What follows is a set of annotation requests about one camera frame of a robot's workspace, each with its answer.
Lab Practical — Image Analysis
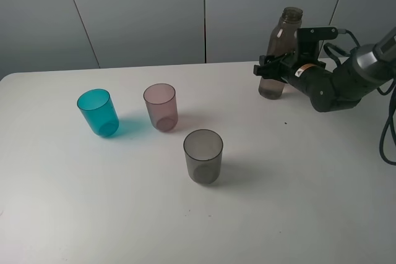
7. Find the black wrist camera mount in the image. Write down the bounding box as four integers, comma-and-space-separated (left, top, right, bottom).
294, 27, 338, 68

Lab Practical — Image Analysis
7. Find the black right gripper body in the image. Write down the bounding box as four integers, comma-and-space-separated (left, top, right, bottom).
280, 53, 335, 112

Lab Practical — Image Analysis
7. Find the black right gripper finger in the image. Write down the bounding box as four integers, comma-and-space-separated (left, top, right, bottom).
253, 61, 286, 82
259, 53, 293, 66

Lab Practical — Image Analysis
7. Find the teal translucent plastic cup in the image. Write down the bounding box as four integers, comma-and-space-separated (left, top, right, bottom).
77, 88, 119, 137

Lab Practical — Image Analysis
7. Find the pink translucent plastic cup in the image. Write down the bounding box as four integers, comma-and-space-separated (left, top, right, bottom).
143, 83, 178, 132

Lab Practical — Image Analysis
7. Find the smoky brown plastic bottle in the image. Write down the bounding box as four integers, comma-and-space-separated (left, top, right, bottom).
258, 7, 303, 100

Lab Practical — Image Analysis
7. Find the grey translucent plastic cup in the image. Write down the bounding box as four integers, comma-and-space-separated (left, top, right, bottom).
183, 129, 223, 185

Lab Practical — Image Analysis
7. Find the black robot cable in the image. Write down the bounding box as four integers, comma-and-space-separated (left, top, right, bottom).
323, 28, 396, 166

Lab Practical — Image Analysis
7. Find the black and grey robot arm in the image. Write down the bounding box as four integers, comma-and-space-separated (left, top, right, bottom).
253, 27, 395, 113

